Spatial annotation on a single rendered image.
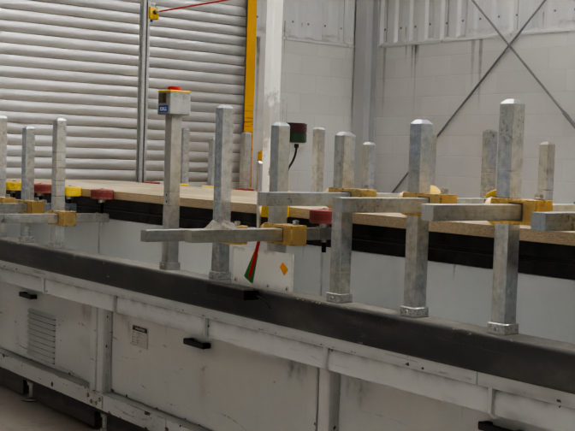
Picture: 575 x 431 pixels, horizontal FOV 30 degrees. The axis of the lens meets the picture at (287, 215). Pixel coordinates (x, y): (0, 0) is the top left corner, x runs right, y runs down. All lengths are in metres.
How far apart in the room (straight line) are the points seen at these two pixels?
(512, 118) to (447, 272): 0.55
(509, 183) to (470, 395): 0.45
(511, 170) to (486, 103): 9.67
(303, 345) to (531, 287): 0.61
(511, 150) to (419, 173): 0.25
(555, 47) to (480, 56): 1.00
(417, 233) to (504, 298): 0.27
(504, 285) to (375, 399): 0.78
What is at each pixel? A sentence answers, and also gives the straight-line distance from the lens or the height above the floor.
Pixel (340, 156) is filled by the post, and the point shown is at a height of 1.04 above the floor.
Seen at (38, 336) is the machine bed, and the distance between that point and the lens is 4.49.
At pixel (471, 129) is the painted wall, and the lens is 11.93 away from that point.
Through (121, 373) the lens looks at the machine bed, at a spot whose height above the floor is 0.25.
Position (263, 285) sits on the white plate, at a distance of 2.74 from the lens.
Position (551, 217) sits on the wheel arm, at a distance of 1.78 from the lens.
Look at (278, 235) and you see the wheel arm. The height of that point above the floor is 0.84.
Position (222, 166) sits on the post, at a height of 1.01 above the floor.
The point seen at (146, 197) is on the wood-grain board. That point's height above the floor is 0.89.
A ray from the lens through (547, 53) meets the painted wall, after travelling 11.34.
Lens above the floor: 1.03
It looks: 3 degrees down
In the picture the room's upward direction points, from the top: 2 degrees clockwise
